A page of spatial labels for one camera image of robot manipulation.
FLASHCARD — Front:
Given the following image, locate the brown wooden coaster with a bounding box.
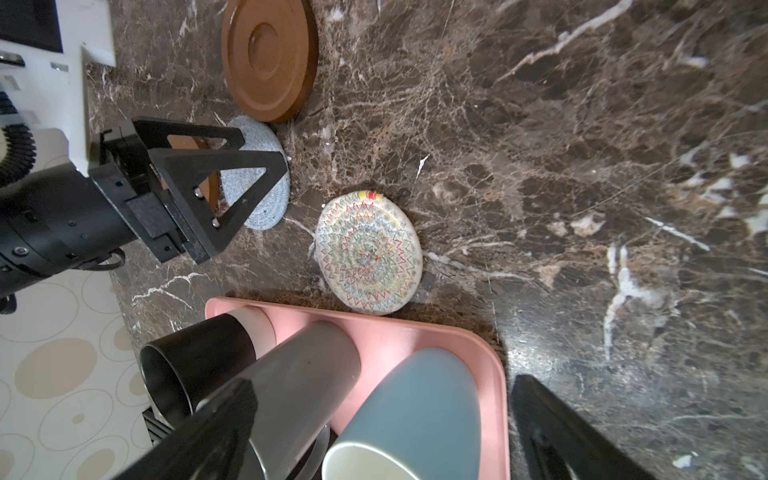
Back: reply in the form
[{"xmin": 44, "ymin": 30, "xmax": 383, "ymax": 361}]
[
  {"xmin": 166, "ymin": 135, "xmax": 221, "ymax": 212},
  {"xmin": 221, "ymin": 0, "xmax": 319, "ymax": 123}
]

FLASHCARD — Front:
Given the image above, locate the grey woven coaster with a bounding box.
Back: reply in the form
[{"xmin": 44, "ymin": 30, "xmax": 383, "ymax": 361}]
[{"xmin": 221, "ymin": 115, "xmax": 290, "ymax": 231}]

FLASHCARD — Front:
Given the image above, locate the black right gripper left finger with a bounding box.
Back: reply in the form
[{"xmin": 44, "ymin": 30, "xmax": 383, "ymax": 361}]
[{"xmin": 117, "ymin": 379, "xmax": 257, "ymax": 479}]

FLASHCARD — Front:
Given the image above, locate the light blue mug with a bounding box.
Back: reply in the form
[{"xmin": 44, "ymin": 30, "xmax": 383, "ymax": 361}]
[{"xmin": 322, "ymin": 348, "xmax": 481, "ymax": 479}]

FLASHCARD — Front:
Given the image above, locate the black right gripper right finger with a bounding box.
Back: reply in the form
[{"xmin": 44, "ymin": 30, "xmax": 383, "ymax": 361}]
[{"xmin": 511, "ymin": 375, "xmax": 653, "ymax": 479}]

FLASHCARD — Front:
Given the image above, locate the black mug back left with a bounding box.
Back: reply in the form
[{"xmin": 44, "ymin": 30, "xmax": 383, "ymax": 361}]
[{"xmin": 139, "ymin": 314, "xmax": 257, "ymax": 428}]

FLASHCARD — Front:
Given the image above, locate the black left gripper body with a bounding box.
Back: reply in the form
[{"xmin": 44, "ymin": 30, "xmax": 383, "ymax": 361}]
[{"xmin": 0, "ymin": 161, "xmax": 187, "ymax": 298}]

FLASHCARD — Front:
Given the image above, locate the pink tray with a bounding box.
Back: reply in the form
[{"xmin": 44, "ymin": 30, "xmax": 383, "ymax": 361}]
[{"xmin": 203, "ymin": 296, "xmax": 511, "ymax": 480}]

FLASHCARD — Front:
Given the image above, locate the multicolour woven coaster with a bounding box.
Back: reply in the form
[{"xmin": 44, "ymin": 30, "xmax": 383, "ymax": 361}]
[{"xmin": 315, "ymin": 190, "xmax": 423, "ymax": 316}]

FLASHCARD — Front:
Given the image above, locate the white mug pink handle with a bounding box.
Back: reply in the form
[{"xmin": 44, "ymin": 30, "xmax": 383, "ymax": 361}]
[{"xmin": 228, "ymin": 306, "xmax": 277, "ymax": 359}]

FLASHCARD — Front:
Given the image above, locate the grey mug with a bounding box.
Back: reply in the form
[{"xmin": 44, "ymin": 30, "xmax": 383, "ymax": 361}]
[{"xmin": 233, "ymin": 321, "xmax": 361, "ymax": 479}]

